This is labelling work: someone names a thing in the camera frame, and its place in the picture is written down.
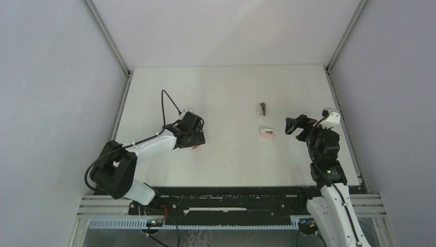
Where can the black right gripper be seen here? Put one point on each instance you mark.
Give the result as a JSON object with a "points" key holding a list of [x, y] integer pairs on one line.
{"points": [[302, 121]]}

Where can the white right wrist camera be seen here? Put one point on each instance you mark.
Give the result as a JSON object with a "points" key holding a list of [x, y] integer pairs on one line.
{"points": [[331, 118]]}

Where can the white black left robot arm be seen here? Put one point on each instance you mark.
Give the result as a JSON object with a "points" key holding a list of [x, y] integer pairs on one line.
{"points": [[113, 171]]}

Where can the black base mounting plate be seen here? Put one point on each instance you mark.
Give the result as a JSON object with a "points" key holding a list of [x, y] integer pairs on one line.
{"points": [[228, 206]]}

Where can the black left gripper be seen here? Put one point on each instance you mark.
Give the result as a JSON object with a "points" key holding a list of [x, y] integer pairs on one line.
{"points": [[199, 139]]}

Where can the front aluminium rail assembly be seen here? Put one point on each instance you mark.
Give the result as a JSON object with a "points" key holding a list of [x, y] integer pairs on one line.
{"points": [[104, 211]]}

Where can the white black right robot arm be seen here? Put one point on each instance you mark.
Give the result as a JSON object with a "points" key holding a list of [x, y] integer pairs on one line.
{"points": [[332, 212]]}

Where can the aluminium frame rail right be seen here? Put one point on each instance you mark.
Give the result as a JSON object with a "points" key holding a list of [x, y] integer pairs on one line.
{"points": [[338, 96]]}

